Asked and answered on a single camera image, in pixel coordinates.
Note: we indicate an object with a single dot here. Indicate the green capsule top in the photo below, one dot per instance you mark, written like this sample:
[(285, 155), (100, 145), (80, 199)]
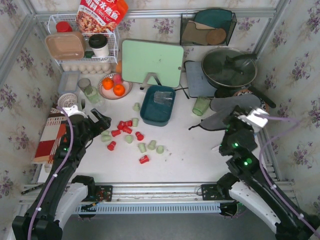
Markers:
[(136, 107)]

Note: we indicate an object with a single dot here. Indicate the white strainer basket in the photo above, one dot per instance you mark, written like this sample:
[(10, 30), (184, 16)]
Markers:
[(67, 100)]

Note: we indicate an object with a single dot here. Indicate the green capsule tall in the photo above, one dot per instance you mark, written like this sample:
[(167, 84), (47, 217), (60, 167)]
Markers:
[(142, 147)]

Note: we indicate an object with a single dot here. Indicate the flower patterned plate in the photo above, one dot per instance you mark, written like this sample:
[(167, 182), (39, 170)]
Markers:
[(263, 104)]

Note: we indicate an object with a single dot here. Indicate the egg tray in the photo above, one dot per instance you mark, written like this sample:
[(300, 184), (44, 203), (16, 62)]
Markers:
[(88, 68)]

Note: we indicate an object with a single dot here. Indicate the red lid jar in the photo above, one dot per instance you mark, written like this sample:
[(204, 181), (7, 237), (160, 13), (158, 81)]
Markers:
[(63, 27)]

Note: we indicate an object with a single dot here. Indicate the clear plastic cup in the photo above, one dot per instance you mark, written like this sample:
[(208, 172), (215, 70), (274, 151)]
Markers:
[(163, 97)]

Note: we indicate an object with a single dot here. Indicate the red snack bag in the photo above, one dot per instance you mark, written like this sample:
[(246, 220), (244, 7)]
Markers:
[(100, 16)]

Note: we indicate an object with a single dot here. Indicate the grey green tumbler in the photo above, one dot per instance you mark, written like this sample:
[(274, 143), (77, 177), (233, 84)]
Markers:
[(90, 92)]

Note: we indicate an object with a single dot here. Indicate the black mesh holder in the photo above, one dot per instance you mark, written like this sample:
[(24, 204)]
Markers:
[(209, 27)]

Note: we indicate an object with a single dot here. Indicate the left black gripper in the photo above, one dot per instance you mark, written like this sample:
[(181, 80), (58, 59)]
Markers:
[(94, 121)]

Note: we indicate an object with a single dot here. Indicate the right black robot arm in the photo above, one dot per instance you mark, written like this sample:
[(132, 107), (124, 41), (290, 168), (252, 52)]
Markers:
[(249, 183)]

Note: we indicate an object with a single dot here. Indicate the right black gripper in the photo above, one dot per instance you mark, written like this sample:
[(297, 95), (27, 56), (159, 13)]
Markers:
[(231, 119)]

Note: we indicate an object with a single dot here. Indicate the white cup black lid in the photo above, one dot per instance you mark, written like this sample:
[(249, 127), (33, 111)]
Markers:
[(99, 45)]

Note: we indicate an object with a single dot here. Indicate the striped kitchen towel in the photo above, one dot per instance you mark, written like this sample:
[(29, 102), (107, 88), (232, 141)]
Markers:
[(54, 129)]

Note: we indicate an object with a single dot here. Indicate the teal storage basket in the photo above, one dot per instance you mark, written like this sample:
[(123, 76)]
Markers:
[(153, 113)]

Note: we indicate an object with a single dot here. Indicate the jar with black lid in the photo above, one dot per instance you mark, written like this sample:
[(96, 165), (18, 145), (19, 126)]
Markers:
[(222, 93)]

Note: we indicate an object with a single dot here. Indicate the green glass cup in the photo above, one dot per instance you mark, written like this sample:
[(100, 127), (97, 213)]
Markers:
[(201, 105)]

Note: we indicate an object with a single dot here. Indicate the black frying pan with lid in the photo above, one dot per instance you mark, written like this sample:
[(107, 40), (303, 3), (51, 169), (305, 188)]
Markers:
[(232, 69)]

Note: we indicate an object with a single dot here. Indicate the blue grey trivet mat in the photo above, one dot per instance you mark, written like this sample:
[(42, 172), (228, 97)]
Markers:
[(198, 85)]

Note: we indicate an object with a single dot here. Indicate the clear storage box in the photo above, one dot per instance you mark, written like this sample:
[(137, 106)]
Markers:
[(69, 82)]

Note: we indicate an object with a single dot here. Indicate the red capsule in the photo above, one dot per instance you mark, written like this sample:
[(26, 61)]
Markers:
[(139, 136), (111, 146), (144, 159)]

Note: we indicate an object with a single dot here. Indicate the grey microfibre glove cloth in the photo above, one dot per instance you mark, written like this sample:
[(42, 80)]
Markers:
[(223, 108)]

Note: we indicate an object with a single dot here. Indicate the light green cutting board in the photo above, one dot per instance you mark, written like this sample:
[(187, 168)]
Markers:
[(139, 58)]

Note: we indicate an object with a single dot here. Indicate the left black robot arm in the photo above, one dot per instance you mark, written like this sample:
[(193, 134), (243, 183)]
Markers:
[(57, 200)]

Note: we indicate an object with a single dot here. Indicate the beige plastic container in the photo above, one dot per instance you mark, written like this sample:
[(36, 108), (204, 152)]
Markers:
[(66, 46)]

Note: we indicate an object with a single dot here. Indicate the fruit plate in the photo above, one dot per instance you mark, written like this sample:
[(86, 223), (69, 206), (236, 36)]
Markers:
[(112, 87)]

